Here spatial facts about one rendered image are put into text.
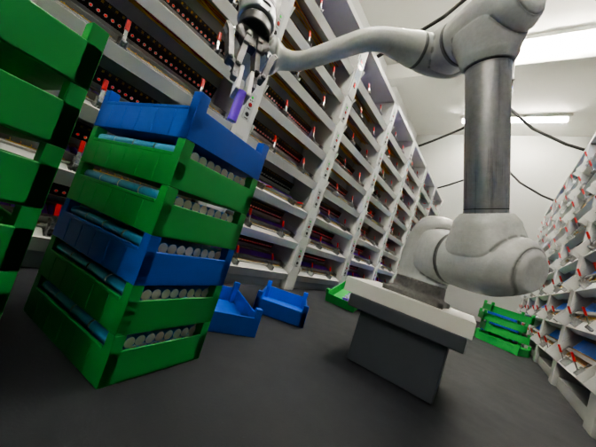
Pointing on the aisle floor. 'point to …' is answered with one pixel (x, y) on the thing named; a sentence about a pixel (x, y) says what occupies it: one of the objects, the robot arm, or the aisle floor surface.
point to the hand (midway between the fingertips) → (242, 84)
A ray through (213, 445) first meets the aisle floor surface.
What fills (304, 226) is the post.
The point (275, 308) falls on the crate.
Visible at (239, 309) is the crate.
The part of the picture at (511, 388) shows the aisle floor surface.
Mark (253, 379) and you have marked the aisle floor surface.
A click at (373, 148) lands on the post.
